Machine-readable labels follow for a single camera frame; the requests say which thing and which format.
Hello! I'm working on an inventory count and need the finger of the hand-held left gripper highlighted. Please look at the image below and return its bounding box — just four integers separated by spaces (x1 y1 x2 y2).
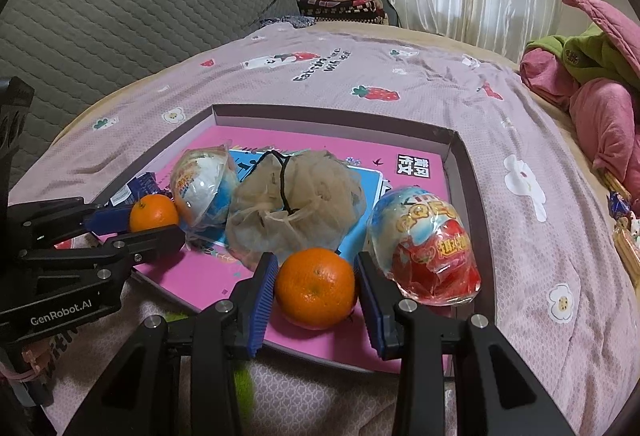
15 223 187 278
7 197 135 239

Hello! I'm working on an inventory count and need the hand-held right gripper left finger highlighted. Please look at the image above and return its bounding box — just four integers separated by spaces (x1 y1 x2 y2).
65 252 280 436

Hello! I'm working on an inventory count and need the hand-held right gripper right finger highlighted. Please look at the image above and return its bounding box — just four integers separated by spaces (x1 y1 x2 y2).
354 251 576 436

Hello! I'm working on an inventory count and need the small orange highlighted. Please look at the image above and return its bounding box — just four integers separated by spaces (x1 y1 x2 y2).
129 194 180 233

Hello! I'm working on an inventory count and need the blue snack packet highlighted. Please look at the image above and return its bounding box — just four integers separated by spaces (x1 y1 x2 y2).
105 172 173 208

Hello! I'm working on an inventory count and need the large orange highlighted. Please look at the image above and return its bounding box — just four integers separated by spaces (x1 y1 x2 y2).
275 247 357 331

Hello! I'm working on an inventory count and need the beige mesh bag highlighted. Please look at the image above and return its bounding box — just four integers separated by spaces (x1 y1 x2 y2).
225 148 367 267

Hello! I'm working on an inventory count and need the grey cardboard box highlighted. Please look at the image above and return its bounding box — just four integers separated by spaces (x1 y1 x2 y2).
50 103 496 374

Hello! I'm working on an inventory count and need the blue white toy egg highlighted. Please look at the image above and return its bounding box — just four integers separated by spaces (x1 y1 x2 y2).
170 146 240 229

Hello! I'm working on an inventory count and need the red toy egg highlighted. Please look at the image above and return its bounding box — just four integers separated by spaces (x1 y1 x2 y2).
366 186 482 307

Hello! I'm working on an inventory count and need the pink book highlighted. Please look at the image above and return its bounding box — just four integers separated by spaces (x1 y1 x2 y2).
55 126 446 374

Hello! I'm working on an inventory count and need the pink printed bedsheet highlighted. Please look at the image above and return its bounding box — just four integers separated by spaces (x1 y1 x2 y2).
0 23 640 436

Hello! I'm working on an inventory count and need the grey quilted headboard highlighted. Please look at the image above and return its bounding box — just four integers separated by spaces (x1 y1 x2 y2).
0 0 296 187

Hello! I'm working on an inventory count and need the biscuit packet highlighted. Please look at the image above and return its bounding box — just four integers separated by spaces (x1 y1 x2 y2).
602 171 634 197
612 221 640 288

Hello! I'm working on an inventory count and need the blue candy wrapper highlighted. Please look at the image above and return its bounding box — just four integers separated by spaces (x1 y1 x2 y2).
607 193 631 220

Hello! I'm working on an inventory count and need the checkered folded blanket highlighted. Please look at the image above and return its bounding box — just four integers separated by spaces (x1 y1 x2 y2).
297 0 387 25

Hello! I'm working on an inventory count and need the pink quilt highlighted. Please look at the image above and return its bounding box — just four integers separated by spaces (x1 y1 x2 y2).
520 0 640 208

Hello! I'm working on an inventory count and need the green garment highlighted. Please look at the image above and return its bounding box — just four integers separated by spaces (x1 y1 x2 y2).
525 23 640 85

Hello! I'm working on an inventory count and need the green fuzzy ring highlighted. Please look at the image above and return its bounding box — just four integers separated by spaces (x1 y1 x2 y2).
162 311 256 417

